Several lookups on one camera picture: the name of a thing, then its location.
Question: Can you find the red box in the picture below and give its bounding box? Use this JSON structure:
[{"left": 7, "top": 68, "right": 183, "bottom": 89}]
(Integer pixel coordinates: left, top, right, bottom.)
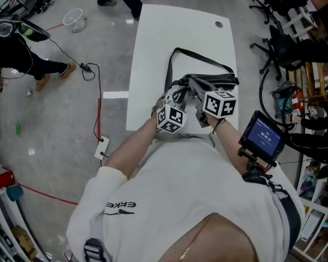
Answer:
[{"left": 0, "top": 168, "right": 15, "bottom": 192}]

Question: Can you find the white rectangular table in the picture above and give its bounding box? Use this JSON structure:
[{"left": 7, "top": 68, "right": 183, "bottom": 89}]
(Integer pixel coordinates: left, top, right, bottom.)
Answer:
[{"left": 125, "top": 4, "right": 240, "bottom": 135}]

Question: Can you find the white rack shelf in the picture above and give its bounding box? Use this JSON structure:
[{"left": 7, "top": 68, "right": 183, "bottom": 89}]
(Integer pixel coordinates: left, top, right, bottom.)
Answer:
[{"left": 0, "top": 187, "right": 47, "bottom": 262}]

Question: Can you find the person's white t-shirt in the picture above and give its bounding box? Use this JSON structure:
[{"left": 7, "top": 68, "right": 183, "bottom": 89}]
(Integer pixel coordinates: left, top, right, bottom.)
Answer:
[{"left": 66, "top": 135, "right": 307, "bottom": 262}]

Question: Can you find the black strap buckle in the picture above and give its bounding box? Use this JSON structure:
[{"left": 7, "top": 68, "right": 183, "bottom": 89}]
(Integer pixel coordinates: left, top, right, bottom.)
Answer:
[{"left": 84, "top": 237, "right": 106, "bottom": 262}]

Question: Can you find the black vacuum hose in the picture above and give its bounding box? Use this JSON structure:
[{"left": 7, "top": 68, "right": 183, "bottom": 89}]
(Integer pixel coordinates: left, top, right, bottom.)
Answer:
[{"left": 259, "top": 69, "right": 296, "bottom": 128}]

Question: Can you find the cardboard box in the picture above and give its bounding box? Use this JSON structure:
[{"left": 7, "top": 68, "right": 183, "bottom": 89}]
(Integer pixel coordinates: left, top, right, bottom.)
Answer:
[{"left": 10, "top": 225, "right": 38, "bottom": 259}]

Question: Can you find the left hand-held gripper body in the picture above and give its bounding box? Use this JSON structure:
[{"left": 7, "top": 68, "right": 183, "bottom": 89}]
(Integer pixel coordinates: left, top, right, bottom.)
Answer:
[{"left": 156, "top": 91, "right": 188, "bottom": 134}]

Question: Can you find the black chest-mounted screen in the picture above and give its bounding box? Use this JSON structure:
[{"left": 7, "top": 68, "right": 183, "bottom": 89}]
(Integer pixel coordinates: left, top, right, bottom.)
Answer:
[{"left": 237, "top": 110, "right": 286, "bottom": 174}]

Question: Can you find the wooden ladder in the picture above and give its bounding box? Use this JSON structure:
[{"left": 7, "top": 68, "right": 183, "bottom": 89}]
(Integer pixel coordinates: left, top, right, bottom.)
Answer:
[{"left": 303, "top": 61, "right": 328, "bottom": 103}]

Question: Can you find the black office chair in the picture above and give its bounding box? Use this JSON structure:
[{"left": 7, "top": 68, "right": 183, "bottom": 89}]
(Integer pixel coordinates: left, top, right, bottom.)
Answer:
[
  {"left": 250, "top": 25, "right": 318, "bottom": 79},
  {"left": 249, "top": 0, "right": 309, "bottom": 24}
]

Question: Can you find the person's left forearm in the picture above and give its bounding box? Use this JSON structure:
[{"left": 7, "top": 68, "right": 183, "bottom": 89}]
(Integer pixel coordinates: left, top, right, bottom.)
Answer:
[{"left": 105, "top": 116, "right": 161, "bottom": 180}]

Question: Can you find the white power strip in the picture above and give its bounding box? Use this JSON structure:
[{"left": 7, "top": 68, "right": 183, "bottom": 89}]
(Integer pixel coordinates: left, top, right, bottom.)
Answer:
[{"left": 94, "top": 135, "right": 110, "bottom": 159}]

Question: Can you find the teal cup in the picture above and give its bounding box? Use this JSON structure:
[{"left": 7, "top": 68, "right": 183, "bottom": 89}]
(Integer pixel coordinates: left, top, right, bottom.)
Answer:
[{"left": 5, "top": 184, "right": 25, "bottom": 203}]

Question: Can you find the clear plastic bowl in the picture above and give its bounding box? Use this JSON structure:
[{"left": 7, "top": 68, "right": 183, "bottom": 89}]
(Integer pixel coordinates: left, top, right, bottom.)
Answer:
[{"left": 62, "top": 8, "right": 87, "bottom": 33}]

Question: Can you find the gold necklace chain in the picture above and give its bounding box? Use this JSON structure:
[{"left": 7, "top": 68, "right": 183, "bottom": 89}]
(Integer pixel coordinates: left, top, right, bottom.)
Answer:
[{"left": 177, "top": 212, "right": 219, "bottom": 262}]

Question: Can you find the person's right forearm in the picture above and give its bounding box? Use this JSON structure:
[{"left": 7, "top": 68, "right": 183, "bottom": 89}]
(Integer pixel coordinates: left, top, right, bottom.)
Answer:
[{"left": 209, "top": 118, "right": 252, "bottom": 174}]

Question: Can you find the teal and red vacuum cleaner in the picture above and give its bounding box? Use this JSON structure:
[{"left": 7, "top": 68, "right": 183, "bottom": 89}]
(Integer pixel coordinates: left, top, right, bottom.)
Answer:
[{"left": 273, "top": 82, "right": 304, "bottom": 118}]

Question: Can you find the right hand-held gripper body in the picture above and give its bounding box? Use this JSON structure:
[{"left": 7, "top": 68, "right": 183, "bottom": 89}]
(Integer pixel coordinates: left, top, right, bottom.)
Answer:
[{"left": 195, "top": 91, "right": 238, "bottom": 128}]

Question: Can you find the white storage shelf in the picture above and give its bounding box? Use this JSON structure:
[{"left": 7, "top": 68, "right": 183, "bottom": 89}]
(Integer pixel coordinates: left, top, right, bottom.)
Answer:
[{"left": 292, "top": 151, "right": 328, "bottom": 259}]

